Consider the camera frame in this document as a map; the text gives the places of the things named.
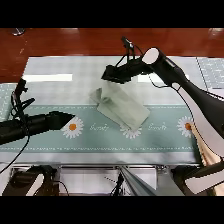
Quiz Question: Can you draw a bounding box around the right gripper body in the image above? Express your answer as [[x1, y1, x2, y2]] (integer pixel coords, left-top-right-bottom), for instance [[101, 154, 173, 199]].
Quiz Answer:
[[109, 59, 148, 84]]

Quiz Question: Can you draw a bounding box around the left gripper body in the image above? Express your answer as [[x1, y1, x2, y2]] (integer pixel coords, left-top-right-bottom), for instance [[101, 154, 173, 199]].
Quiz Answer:
[[45, 110, 69, 133]]

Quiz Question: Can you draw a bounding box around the pale green shirt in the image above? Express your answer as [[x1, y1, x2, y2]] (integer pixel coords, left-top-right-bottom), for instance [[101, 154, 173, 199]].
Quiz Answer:
[[88, 80, 151, 132]]

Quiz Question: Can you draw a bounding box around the beige garment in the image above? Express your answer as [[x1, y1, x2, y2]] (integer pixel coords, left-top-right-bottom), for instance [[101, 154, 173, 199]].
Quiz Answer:
[[189, 114, 224, 168]]

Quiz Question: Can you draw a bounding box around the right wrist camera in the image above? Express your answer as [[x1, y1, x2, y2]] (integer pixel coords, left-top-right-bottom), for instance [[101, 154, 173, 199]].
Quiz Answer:
[[115, 36, 138, 66]]

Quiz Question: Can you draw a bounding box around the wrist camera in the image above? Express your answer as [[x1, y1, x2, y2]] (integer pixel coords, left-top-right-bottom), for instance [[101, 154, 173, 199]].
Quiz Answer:
[[10, 78, 36, 118], [115, 36, 138, 66]]

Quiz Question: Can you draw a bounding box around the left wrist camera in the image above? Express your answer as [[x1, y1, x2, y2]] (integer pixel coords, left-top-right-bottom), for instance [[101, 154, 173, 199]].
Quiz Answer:
[[10, 78, 36, 118]]

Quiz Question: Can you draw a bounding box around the silver frame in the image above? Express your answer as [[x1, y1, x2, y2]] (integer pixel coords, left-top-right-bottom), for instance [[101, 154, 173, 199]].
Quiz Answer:
[[0, 162, 224, 197]]

